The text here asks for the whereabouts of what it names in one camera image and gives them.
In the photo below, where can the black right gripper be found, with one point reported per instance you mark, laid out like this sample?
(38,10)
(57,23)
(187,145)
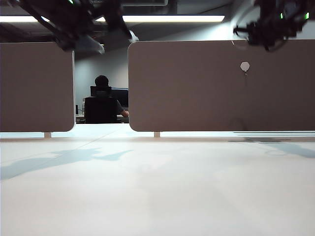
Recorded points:
(278,24)

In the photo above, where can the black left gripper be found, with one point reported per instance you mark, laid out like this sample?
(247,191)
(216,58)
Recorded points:
(81,19)

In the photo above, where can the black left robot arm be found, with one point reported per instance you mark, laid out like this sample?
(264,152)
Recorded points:
(41,12)

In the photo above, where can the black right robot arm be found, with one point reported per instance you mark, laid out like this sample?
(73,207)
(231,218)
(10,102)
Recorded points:
(273,5)

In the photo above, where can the seated person in dark shirt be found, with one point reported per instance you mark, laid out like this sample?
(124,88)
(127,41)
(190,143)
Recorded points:
(101,81)

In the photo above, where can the black computer monitor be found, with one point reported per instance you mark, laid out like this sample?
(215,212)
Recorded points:
(121,97)

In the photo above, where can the long white ceiling light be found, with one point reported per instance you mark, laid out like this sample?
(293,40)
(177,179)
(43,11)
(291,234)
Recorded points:
(172,18)

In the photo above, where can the black office chair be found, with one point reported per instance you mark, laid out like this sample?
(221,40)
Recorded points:
(101,110)

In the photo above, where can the right grey desk divider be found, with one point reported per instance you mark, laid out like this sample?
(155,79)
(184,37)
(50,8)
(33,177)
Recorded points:
(197,93)

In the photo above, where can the grey desk divider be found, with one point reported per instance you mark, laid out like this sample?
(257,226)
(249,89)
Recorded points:
(197,93)
(34,93)

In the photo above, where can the left grey desk divider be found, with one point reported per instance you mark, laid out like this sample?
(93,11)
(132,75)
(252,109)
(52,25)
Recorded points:
(34,93)

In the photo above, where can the white divider panel leg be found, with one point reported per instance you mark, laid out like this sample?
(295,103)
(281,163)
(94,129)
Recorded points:
(157,134)
(47,135)

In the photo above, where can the white round wall hook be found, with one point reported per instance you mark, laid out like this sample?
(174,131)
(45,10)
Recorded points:
(245,66)

